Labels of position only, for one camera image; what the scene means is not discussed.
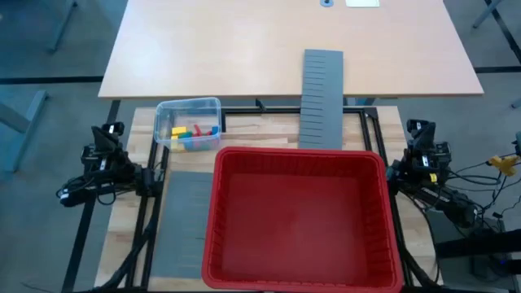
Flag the grey slotted divider panel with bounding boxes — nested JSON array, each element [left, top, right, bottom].
[[298, 48, 345, 151], [151, 169, 215, 282]]

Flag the red plastic bin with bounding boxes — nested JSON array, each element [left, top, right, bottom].
[[201, 146, 405, 293]]

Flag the clear plastic container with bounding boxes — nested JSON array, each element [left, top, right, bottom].
[[154, 96, 223, 154]]

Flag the grey metal table leg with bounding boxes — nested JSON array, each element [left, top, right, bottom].
[[471, 0, 506, 29], [0, 90, 50, 173], [47, 0, 79, 53]]

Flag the black electronics box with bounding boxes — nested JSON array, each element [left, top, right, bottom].
[[470, 227, 516, 282]]

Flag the large beige wooden desk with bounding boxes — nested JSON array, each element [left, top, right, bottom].
[[97, 0, 485, 100]]

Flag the thin black cables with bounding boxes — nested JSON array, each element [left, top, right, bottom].
[[447, 152, 521, 223]]

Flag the yellow cable connector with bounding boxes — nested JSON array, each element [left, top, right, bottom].
[[488, 154, 520, 177]]

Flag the black cable bundle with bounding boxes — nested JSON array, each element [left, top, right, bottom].
[[92, 215, 160, 293], [401, 195, 443, 293]]

